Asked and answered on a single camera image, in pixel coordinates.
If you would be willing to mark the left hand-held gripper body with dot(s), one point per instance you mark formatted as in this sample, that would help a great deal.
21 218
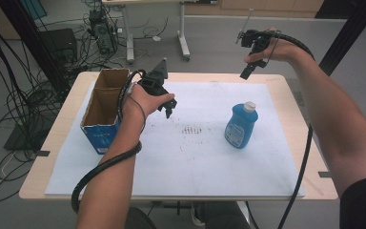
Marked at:
154 82

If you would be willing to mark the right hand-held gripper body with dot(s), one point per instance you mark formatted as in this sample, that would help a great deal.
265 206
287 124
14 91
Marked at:
257 39

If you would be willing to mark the blue bottle with white cap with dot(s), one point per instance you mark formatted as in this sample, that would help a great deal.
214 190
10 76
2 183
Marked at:
241 125

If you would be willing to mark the blue cardboard box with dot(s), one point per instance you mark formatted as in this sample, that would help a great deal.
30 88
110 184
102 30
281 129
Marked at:
103 127

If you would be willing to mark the person's left hand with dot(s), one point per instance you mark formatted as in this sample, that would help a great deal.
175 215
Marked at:
141 103

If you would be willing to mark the person's right hand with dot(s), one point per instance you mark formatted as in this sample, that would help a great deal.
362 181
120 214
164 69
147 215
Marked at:
281 50

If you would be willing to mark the wooden cabinet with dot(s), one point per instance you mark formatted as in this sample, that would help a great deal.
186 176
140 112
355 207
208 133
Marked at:
267 8

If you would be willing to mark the white table mat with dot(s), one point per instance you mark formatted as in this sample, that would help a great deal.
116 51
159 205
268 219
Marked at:
203 165

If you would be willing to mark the black computer tower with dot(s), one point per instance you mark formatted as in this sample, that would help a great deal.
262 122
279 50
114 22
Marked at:
103 31

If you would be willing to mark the black equipment case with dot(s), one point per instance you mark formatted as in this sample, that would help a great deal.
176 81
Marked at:
60 44

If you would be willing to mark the person's white shoe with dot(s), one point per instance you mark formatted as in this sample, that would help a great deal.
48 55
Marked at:
197 216

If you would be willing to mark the grey tape piece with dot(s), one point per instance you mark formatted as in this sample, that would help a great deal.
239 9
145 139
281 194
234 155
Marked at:
43 153
324 174

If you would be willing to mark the black floor plate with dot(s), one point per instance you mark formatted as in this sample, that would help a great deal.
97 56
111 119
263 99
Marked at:
25 136

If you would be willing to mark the person's black sleeve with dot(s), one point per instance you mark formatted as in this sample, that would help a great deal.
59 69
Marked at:
365 206

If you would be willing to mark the white desk frame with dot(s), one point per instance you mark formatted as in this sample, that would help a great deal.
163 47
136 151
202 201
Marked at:
184 35

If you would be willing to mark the black metal post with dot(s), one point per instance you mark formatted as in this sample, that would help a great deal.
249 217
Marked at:
349 35
31 41

